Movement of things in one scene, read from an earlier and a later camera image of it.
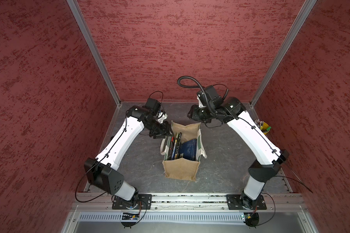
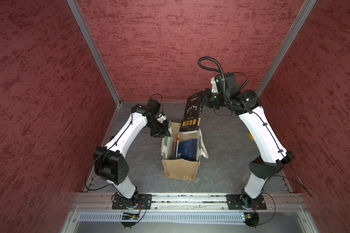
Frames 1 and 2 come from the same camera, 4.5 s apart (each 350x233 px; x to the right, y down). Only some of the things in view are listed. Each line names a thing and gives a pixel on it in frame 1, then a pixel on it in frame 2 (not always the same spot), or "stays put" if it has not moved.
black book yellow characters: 177,152 → 191,118
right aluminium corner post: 301,18 stays put
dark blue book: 189,149 stays put
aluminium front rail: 286,202 stays put
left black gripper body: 157,129 stays put
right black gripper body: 201,113 → 216,99
